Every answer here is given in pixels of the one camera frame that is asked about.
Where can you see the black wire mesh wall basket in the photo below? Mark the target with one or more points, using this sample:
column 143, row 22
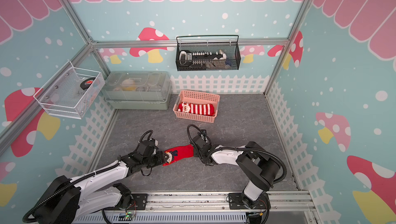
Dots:
column 229, row 44

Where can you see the black red tape measure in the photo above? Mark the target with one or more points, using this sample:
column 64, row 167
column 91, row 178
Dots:
column 85, row 84

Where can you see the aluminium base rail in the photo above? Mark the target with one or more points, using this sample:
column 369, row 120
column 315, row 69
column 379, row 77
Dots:
column 218, row 207

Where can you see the white black remote in basket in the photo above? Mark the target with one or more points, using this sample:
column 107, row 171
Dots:
column 197, row 60

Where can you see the red white striped sock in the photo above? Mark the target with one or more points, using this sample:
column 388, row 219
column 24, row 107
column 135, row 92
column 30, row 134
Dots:
column 198, row 109

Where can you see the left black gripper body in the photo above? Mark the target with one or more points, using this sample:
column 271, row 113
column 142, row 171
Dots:
column 153, row 160

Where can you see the white wire wall basket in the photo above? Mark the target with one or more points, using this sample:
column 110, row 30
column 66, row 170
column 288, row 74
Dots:
column 62, row 96

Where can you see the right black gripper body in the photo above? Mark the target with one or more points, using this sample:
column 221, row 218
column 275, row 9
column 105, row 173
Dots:
column 198, row 155

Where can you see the red doll face sock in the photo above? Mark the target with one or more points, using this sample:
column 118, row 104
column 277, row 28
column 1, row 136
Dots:
column 178, row 153

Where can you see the pink plastic basket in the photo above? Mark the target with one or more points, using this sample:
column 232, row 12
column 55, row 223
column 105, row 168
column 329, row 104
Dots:
column 197, row 98

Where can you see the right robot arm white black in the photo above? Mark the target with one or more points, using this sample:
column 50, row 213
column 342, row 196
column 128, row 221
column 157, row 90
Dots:
column 262, row 168

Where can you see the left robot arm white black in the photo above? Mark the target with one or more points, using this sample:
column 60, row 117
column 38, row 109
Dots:
column 68, row 199

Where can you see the clear lidded storage box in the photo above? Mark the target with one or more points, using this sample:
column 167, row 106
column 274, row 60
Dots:
column 138, row 90

